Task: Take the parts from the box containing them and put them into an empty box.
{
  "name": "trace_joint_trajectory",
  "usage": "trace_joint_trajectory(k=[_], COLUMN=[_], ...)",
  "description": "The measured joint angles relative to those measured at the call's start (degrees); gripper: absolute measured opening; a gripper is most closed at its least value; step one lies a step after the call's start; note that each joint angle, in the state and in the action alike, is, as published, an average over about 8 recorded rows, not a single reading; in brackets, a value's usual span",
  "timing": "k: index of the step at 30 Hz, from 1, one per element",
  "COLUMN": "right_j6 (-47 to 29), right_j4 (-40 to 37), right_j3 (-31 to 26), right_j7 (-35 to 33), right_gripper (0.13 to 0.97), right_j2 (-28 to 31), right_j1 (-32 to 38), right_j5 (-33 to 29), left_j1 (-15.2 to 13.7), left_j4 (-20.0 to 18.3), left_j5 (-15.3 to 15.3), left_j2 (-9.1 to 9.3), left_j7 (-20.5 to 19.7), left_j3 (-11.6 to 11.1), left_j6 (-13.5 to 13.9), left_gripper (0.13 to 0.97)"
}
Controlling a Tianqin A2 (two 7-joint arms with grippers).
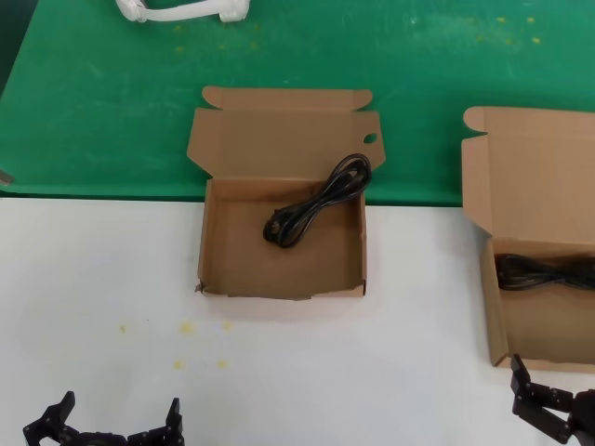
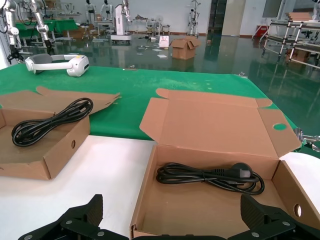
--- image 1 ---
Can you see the torn open cardboard box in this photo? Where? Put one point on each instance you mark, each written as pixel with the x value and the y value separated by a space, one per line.
pixel 241 260

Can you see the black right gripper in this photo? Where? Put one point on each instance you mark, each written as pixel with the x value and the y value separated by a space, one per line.
pixel 585 418

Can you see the intact open cardboard box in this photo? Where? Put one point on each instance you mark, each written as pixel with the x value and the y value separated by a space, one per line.
pixel 534 186

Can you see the green table cloth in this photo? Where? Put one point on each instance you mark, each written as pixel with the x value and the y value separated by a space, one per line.
pixel 93 116

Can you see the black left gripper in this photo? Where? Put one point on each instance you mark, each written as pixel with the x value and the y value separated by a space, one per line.
pixel 100 439

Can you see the white VR headset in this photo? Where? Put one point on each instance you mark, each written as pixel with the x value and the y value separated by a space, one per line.
pixel 135 9

